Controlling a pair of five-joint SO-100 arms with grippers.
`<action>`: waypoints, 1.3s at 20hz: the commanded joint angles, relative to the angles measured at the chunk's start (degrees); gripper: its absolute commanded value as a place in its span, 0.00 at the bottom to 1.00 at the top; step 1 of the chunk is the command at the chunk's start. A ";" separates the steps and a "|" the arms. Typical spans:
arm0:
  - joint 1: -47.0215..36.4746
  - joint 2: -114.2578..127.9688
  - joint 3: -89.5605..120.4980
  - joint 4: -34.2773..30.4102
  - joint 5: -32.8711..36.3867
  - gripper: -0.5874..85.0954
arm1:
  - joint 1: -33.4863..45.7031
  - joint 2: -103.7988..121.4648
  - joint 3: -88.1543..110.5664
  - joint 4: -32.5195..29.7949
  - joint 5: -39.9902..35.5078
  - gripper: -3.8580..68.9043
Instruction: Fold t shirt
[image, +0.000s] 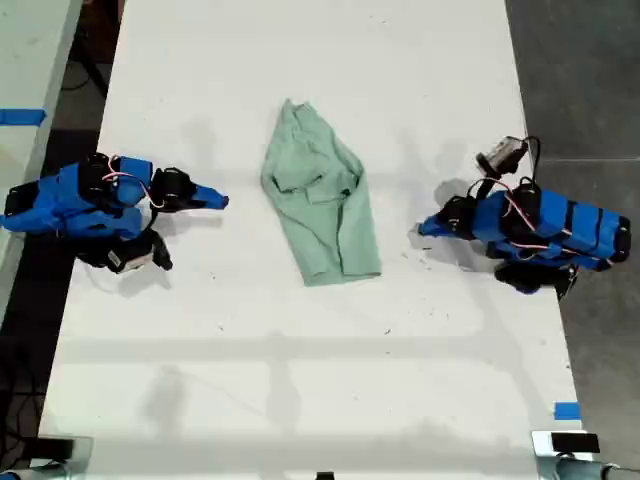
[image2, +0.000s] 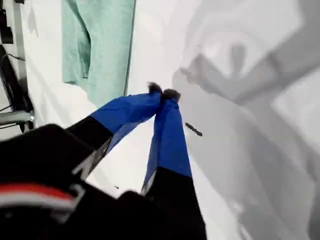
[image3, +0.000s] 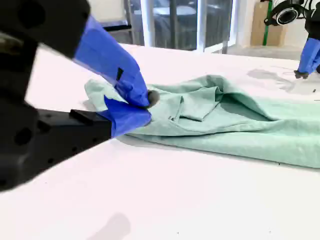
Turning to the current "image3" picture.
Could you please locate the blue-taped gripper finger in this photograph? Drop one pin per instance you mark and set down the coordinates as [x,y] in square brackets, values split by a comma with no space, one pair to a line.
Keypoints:
[317,53]
[82,130]
[105,50]
[305,56]

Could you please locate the pale green T-shirt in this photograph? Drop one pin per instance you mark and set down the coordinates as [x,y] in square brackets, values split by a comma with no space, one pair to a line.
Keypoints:
[225,130]

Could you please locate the black desk top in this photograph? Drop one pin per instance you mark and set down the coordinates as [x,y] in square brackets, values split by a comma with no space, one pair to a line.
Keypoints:
[117,25]

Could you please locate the cardboard box with green stripe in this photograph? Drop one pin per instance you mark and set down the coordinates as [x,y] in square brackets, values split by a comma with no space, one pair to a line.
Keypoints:
[260,27]

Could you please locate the white window frame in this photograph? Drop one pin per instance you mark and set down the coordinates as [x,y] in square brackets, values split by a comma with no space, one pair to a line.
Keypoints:
[200,25]

